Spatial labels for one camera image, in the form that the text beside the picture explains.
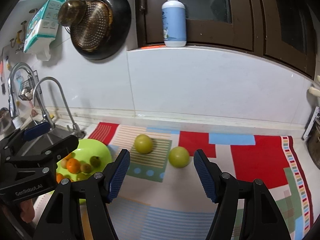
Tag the white handled knife lower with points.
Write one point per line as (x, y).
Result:
(314, 91)

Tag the small green tomato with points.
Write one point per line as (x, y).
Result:
(81, 176)

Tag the left hand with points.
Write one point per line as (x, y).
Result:
(27, 211)

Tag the blue white pump bottle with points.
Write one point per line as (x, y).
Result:
(174, 23)

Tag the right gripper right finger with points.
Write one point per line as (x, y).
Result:
(262, 219)

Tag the wall hook rail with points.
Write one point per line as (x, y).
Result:
(19, 40)

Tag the teal white tissue box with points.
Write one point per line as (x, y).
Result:
(42, 30)

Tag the small brass pot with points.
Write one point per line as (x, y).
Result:
(72, 12)

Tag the large chrome kitchen faucet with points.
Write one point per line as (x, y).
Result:
(37, 94)

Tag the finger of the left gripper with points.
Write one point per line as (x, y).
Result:
(12, 143)
(47, 158)

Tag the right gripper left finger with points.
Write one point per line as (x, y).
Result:
(61, 219)

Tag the dark wooden window frame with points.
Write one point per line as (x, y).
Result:
(278, 30)

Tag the metal dish rack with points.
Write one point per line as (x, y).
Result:
(314, 119)

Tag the black frying pan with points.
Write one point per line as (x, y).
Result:
(120, 27)

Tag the lime green plate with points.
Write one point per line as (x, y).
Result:
(86, 149)

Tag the steel pot on rack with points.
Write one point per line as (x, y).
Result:
(313, 145)

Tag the stainless steel sink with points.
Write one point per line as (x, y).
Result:
(37, 145)

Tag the black wire sink basket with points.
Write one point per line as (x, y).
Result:
(26, 86)

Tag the small orange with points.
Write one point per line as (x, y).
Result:
(59, 177)

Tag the brown kiwi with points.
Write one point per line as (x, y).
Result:
(86, 168)
(63, 163)

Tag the small green fruit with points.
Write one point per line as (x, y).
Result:
(95, 161)

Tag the perforated metal strainer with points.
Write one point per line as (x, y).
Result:
(94, 28)

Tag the colourful patterned cloth mat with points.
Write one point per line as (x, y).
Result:
(159, 201)

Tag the large orange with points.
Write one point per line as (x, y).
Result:
(69, 156)

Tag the green guava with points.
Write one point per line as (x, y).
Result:
(179, 157)
(143, 144)

